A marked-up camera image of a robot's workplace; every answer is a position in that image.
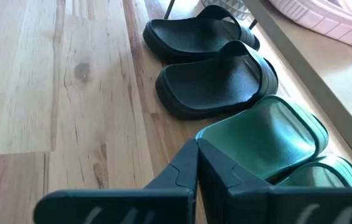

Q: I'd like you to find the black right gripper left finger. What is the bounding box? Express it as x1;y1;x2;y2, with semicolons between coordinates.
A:
144;138;200;191

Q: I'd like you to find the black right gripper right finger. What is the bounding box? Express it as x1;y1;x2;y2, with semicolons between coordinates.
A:
197;138;274;224

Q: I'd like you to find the black rubber slide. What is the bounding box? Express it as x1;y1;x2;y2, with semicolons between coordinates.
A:
142;4;261;65
155;40;279;121

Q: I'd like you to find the green rubber slide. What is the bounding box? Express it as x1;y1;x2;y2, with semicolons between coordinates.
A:
275;154;352;189
195;95;330;184

